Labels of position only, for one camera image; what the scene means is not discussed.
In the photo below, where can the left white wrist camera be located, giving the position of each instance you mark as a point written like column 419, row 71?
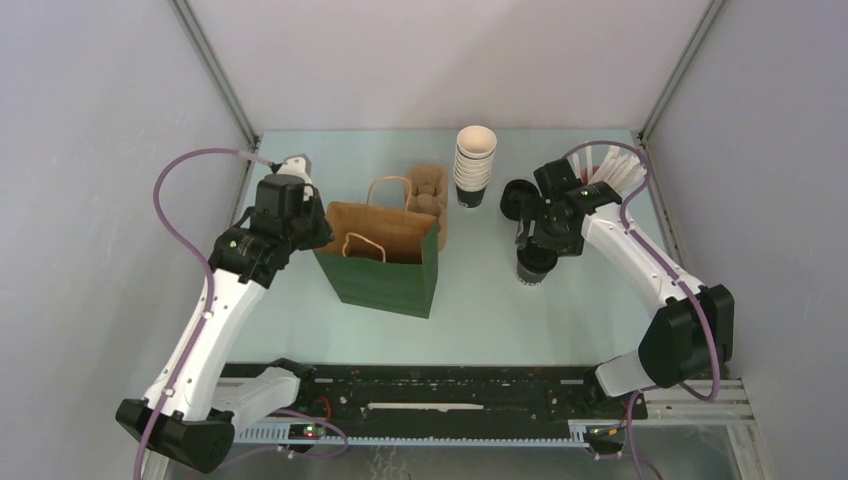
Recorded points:
column 299, row 166

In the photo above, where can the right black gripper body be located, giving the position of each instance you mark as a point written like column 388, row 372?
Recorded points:
column 547, row 233

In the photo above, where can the pink straw holder cup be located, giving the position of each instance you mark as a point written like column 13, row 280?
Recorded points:
column 586, row 172

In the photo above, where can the stack of black lids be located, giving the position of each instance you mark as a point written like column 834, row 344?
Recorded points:
column 513, row 196

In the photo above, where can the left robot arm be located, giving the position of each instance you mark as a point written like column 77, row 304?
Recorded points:
column 181, row 415

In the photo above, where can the black paper coffee cup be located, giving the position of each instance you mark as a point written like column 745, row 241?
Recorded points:
column 534, row 264

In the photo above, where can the white wrapped straws bundle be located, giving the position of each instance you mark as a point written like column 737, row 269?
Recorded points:
column 623, row 172

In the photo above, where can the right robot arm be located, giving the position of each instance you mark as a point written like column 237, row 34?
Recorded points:
column 691, row 331

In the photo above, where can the brown pulp cup carrier stack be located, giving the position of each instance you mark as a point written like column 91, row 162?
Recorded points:
column 430, row 195

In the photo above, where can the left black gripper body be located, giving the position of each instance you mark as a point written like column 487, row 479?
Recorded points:
column 310, row 231

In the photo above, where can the stack of paper cups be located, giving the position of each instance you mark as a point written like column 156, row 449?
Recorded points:
column 474, row 159

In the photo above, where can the green paper bag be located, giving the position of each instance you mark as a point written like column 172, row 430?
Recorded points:
column 382, row 258

